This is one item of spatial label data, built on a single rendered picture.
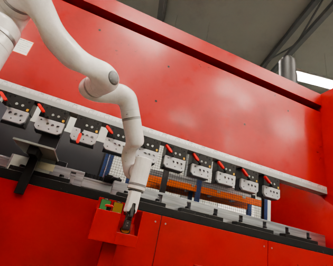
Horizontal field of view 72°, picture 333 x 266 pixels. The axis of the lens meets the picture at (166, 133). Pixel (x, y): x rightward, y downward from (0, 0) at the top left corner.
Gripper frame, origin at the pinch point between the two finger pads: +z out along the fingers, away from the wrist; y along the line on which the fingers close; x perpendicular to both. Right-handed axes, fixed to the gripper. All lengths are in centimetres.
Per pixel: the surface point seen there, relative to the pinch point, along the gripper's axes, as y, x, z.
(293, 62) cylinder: -56, 137, -187
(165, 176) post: -111, 42, -43
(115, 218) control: 6.0, -6.3, -1.8
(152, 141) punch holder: -34, 8, -51
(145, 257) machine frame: -17.4, 16.3, 14.8
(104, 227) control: 6.3, -9.6, 2.4
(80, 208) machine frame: -17.4, -22.4, -1.6
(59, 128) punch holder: -30, -48, -41
